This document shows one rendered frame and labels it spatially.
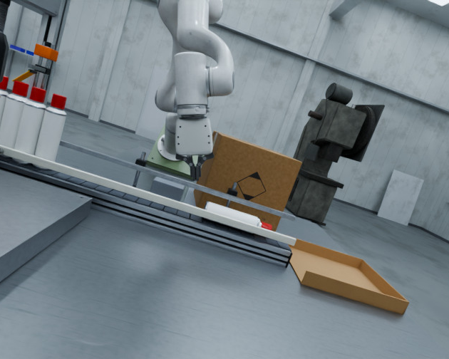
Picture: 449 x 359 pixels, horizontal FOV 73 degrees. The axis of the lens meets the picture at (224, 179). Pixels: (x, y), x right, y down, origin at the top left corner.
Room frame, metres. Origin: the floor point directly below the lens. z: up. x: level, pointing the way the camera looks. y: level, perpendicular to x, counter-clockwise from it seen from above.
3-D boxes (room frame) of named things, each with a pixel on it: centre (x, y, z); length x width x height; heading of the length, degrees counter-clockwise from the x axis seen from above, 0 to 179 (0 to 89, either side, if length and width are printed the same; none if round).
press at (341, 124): (6.01, -1.70, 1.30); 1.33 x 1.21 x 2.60; 3
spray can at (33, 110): (0.80, 0.54, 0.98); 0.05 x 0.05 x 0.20
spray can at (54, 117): (0.81, 0.49, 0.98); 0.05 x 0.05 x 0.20
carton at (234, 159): (1.15, -0.07, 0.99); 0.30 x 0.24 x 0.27; 102
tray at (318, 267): (0.90, -0.41, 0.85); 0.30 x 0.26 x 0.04; 96
